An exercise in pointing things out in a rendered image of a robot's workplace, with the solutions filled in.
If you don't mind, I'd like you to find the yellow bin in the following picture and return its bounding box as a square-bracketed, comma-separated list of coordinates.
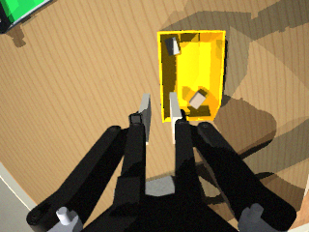
[157, 30, 225, 123]

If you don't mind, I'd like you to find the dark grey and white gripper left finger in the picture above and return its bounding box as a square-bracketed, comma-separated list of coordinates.
[26, 93, 152, 232]

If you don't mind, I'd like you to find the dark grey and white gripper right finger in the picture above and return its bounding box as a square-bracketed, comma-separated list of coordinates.
[170, 92, 296, 232]

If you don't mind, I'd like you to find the small beige block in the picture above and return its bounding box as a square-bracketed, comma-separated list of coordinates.
[188, 91, 206, 109]

